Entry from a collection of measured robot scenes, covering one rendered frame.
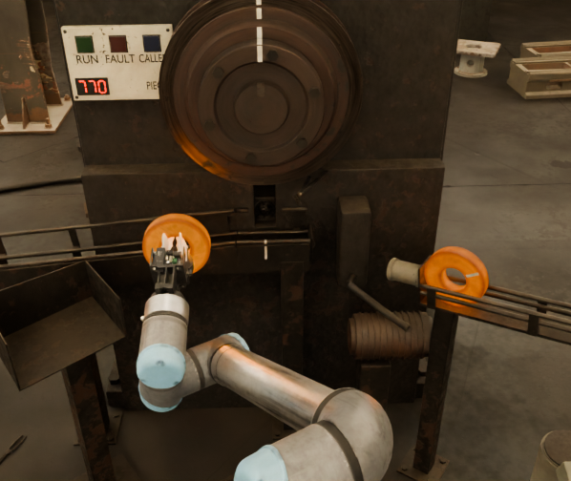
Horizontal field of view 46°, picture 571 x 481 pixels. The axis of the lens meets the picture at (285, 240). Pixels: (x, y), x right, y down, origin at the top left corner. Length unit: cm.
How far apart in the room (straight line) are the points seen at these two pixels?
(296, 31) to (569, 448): 106
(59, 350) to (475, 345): 153
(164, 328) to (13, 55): 331
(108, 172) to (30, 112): 276
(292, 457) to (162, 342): 49
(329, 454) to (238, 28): 94
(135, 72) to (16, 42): 273
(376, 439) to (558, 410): 154
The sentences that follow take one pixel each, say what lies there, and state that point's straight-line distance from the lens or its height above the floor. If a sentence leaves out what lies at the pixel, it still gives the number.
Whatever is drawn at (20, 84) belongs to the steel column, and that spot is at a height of 28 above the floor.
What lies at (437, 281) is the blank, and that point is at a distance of 170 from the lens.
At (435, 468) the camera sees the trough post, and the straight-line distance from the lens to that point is 217.
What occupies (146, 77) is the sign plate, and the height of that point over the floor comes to 112.
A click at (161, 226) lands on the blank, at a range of 153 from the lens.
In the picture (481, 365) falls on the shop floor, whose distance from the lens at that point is 253.
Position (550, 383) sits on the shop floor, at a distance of 253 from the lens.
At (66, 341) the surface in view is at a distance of 171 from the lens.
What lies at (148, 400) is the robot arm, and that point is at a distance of 144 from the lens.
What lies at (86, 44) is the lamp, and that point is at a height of 120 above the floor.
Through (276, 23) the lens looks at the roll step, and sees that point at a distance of 151.
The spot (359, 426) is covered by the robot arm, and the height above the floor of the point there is 96.
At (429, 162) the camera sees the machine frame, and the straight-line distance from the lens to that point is 185.
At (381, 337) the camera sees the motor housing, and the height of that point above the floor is 51.
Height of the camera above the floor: 166
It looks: 32 degrees down
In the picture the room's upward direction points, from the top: 1 degrees counter-clockwise
